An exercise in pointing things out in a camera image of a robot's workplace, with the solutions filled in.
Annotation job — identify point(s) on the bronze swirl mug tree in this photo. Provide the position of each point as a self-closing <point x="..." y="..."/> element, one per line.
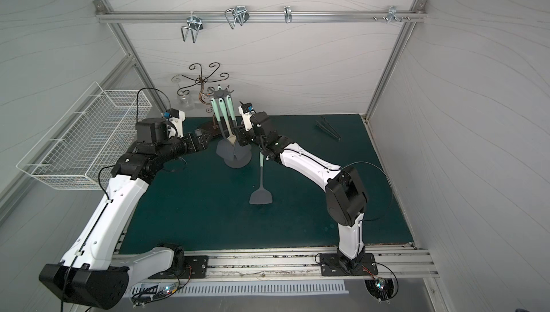
<point x="205" y="93"/>

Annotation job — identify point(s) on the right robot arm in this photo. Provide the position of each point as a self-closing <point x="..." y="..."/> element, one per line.
<point x="344" y="190"/>

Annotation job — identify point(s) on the green handled grey spoon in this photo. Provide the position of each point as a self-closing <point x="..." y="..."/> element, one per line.
<point x="230" y="108"/>

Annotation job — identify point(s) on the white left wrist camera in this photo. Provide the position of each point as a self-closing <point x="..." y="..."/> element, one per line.
<point x="175" y="119"/>

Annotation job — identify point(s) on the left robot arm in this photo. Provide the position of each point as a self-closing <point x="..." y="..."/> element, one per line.
<point x="86" y="274"/>

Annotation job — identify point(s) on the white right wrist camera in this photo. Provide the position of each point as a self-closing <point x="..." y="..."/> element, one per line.
<point x="246" y="111"/>

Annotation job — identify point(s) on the clear wine glass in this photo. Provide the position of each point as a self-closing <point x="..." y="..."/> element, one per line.
<point x="184" y="97"/>

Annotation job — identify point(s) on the green handled grey spatula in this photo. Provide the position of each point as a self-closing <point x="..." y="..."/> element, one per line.
<point x="261" y="196"/>

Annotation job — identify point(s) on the black tongs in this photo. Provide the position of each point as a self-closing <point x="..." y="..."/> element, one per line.
<point x="327" y="128"/>

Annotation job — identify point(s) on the green handled beige spoon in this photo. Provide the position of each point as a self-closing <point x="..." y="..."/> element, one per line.
<point x="231" y="137"/>

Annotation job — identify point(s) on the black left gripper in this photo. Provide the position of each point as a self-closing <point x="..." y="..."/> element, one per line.
<point x="200" y="138"/>

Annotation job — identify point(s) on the aluminium top rail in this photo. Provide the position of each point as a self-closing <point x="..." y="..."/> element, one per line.
<point x="217" y="17"/>

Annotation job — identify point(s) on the metal wall hook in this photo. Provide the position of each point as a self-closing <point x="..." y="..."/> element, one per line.
<point x="392" y="16"/>

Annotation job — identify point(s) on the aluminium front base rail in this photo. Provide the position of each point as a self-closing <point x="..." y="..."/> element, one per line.
<point x="264" y="264"/>

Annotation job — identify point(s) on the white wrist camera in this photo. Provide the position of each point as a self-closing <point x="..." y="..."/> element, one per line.
<point x="175" y="119"/>
<point x="246" y="111"/>

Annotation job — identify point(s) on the double prong metal hook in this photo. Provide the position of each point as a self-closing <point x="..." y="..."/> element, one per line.
<point x="191" y="30"/>

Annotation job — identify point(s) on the green handled grey turner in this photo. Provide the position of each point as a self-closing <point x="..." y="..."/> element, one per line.
<point x="224" y="148"/>

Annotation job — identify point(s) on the grey utensil rack stand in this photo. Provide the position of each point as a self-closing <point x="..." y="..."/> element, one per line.
<point x="241" y="155"/>

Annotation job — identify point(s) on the white wire basket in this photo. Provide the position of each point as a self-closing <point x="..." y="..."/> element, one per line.
<point x="95" y="131"/>

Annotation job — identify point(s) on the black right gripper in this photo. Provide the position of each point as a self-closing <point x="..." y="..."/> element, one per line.
<point x="245" y="136"/>

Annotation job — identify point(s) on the small metal clip hook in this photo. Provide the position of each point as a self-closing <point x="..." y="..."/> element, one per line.
<point x="287" y="14"/>

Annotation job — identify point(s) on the triangular metal hook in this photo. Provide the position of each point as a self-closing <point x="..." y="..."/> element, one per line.
<point x="238" y="15"/>

